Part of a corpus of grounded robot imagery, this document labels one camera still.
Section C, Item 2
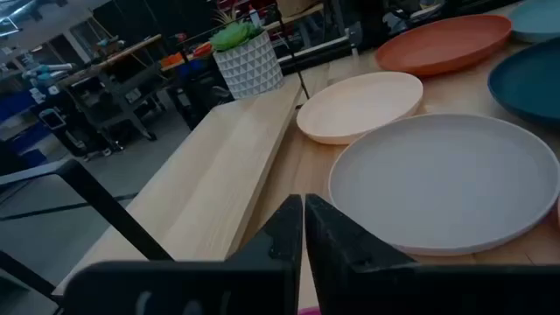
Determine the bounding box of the orange plate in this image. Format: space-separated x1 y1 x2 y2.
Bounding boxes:
374 13 513 78

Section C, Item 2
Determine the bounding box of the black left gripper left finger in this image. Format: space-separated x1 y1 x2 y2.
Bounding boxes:
60 194 304 315

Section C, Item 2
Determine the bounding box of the black table rig frame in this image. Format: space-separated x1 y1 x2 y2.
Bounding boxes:
279 37 364 75

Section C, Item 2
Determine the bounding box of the grey plate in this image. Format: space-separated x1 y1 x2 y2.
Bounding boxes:
327 112 560 257

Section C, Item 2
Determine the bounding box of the succulent in white patterned pot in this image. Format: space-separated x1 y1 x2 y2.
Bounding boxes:
208 10 285 101

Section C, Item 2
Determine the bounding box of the light blue plate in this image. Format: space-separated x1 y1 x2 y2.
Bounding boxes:
507 0 560 44

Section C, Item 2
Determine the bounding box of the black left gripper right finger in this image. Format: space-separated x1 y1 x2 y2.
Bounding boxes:
304 193 560 315

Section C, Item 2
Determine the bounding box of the black cart with wooden top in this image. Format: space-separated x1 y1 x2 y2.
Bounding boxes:
56 33 165 144

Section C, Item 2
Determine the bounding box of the orange bin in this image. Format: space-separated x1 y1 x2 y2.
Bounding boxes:
159 41 214 70

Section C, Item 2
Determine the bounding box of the cream plate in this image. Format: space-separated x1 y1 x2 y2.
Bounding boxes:
296 71 424 146

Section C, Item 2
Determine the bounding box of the dark teal plate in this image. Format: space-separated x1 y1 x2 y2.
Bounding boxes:
486 37 560 128

